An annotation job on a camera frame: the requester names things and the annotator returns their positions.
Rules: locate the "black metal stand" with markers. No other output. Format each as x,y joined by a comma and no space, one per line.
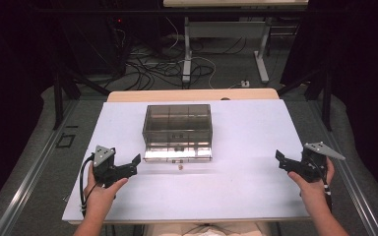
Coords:
58,98
326,101

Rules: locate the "white board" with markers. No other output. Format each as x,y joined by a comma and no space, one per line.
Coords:
242,183

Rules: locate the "clear plastic drawer box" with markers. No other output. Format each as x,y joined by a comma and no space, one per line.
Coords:
177,131

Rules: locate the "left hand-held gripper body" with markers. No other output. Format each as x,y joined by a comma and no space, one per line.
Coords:
106,168

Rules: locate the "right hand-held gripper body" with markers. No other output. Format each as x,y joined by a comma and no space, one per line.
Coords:
313,164

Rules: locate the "white metal-legged desk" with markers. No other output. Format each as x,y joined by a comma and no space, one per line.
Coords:
226,29

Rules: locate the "person's right hand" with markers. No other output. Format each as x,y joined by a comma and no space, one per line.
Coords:
315,189

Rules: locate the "wooden table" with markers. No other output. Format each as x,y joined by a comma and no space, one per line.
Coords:
177,95

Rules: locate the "small brown bead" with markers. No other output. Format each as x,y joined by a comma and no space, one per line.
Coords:
179,167

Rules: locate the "person's left hand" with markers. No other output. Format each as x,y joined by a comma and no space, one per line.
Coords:
100,198

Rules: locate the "white power strip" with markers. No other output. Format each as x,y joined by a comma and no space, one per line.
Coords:
245,83

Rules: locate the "aluminium floor rail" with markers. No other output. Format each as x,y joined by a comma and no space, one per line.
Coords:
29,183
357,196

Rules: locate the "dark cabinet with red light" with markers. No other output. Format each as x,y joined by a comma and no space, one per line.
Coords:
105,42

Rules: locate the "person's lap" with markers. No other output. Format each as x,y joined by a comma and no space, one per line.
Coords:
206,230

